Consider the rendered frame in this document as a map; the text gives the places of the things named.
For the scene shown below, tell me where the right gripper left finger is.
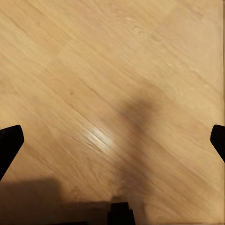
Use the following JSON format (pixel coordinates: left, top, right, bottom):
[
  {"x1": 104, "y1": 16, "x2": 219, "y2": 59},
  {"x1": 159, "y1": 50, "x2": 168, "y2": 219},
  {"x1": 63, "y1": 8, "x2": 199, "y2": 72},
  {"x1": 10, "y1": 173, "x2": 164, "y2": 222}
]
[{"x1": 0, "y1": 125, "x2": 24, "y2": 181}]

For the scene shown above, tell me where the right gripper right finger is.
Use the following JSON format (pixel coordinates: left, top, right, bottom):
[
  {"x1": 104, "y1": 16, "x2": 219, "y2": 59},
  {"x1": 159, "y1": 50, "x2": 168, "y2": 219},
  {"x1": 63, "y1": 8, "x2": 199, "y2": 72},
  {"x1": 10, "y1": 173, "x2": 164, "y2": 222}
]
[{"x1": 210, "y1": 124, "x2": 225, "y2": 162}]

